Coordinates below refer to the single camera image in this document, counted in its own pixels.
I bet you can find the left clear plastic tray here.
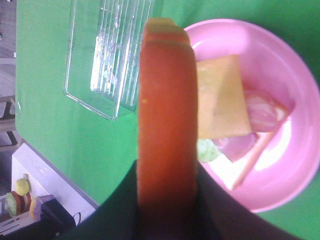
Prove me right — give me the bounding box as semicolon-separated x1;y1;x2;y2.
63;0;157;120

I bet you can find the pink round plate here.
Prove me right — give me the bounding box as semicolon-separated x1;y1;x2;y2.
186;19;320;213

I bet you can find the toy bread slice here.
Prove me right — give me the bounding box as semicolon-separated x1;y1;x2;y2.
136;18;198;240
201;121;286;191

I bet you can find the green tablecloth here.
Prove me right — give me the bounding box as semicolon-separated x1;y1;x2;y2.
16;0;320;240

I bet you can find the toy lettuce leaf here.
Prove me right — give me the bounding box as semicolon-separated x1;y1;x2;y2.
196;139;222;163

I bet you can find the black box with cable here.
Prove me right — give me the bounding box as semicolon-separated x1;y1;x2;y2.
40;198;76;239

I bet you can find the white side cabinet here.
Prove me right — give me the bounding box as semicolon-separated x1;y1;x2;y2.
11;143;98;222

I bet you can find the toy bacon strip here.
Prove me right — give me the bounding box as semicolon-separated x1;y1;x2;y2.
244;86;292;133
212;133;258;162

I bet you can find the yellow toy cheese slice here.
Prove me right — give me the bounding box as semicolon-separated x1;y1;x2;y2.
196;54;252;139

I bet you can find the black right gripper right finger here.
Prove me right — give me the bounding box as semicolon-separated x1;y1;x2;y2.
197;164;299;240

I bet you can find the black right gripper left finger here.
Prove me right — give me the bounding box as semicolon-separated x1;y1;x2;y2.
56;161;139;240

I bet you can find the toy burger stack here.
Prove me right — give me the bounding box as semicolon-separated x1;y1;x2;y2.
5;173;41;221

